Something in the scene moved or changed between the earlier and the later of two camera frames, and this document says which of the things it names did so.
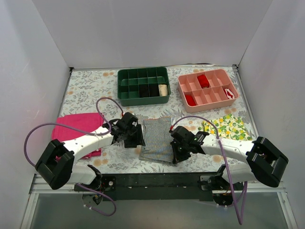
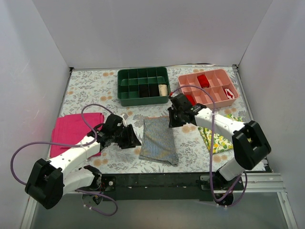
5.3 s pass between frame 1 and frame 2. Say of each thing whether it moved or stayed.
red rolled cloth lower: stayed
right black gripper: moved
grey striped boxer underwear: stayed
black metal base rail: stayed
